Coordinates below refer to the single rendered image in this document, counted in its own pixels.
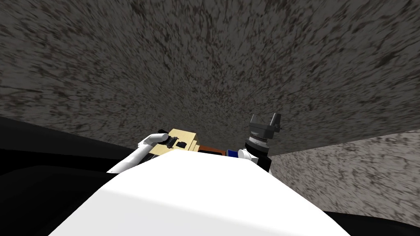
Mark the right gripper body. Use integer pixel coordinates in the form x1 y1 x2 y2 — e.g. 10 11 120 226
248 120 276 141

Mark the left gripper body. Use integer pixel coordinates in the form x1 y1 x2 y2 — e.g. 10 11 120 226
166 135 187 149

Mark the beige wooden box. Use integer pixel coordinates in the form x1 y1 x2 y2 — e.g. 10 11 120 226
148 129 201 157

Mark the brown box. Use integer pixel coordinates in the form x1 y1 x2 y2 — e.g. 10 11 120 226
197 145 227 157

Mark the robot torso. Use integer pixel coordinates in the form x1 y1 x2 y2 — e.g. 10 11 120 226
48 149 352 236

